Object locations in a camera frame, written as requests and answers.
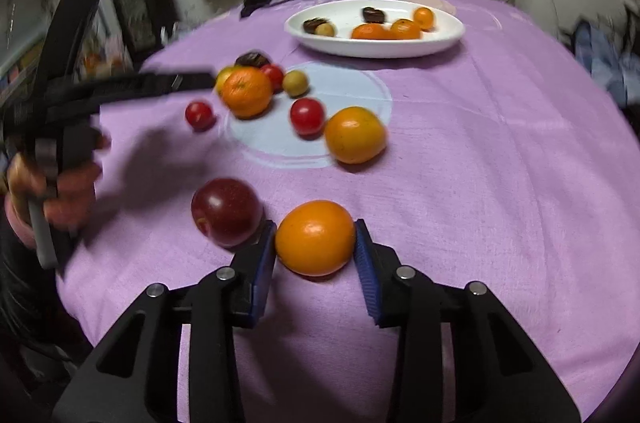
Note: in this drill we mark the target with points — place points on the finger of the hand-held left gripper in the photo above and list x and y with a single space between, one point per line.
150 84
75 18

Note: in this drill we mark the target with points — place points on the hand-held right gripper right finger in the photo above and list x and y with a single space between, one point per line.
367 278

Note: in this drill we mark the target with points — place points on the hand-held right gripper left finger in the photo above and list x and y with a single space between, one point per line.
262 273

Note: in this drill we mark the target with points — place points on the large orange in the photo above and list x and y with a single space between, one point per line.
315 238
246 92
356 134

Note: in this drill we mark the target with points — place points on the white oval plate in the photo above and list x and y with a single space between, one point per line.
375 45

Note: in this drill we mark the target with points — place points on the person's left forearm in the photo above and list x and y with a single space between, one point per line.
25 313

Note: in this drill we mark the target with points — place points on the person's left hand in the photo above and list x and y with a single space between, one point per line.
72 195

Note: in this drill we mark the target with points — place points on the red cherry tomato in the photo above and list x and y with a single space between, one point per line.
200 115
274 75
307 116

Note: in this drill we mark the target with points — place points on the red apple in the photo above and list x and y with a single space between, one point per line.
227 212

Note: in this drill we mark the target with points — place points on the small yellow-green fruit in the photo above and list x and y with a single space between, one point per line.
295 83
326 29
222 77

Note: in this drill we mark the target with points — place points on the dark brown chestnut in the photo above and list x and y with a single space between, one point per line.
252 59
312 24
373 14

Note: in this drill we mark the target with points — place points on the purple tablecloth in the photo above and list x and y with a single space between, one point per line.
475 183

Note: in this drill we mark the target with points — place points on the small mandarin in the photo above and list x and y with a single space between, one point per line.
370 32
405 29

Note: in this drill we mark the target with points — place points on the small kumquat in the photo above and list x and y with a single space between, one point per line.
424 17

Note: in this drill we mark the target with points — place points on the blue clothing pile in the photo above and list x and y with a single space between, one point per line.
607 58

